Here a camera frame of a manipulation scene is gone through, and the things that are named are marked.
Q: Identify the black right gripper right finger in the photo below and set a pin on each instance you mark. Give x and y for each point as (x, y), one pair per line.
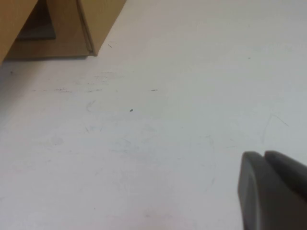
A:
(287, 191)

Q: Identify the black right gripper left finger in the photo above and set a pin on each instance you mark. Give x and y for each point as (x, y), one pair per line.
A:
(251, 191)

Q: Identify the cardboard drawer with window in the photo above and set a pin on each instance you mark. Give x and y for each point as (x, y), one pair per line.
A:
(67, 36)
(14, 24)

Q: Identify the brown cardboard shoe box shell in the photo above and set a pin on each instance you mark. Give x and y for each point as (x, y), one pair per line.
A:
(100, 24)

